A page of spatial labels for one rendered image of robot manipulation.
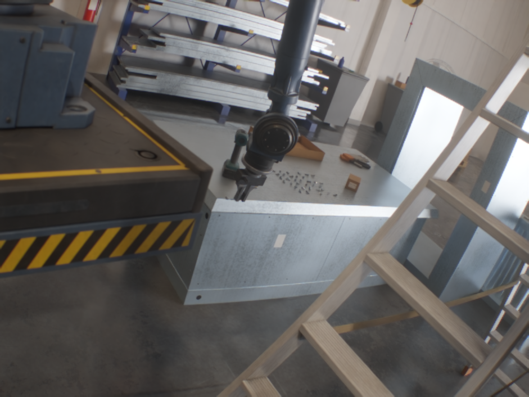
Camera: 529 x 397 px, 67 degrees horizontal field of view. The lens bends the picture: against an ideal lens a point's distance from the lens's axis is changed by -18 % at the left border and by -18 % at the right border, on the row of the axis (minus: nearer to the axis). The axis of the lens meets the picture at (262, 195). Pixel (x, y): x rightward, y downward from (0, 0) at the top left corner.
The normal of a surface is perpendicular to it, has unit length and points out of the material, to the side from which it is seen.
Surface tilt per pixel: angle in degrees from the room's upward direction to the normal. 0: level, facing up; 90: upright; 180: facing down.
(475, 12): 90
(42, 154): 0
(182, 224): 90
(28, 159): 0
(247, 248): 90
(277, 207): 67
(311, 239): 90
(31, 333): 0
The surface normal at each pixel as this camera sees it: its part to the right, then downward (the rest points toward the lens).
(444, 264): -0.84, -0.07
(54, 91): 0.66, 0.48
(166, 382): 0.32, -0.87
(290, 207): 0.57, 0.11
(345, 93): 0.40, 0.58
